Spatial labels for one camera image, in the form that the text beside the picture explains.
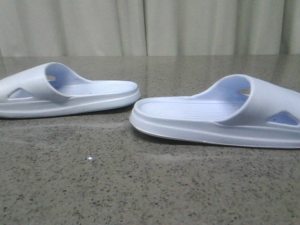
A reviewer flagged light blue slipper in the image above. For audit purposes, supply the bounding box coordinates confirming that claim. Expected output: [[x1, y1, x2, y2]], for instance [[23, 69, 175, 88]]
[[130, 75, 300, 149], [0, 62, 140, 118]]

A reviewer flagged white pleated curtain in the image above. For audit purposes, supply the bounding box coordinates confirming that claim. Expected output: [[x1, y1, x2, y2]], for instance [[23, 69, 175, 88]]
[[0, 0, 300, 56]]

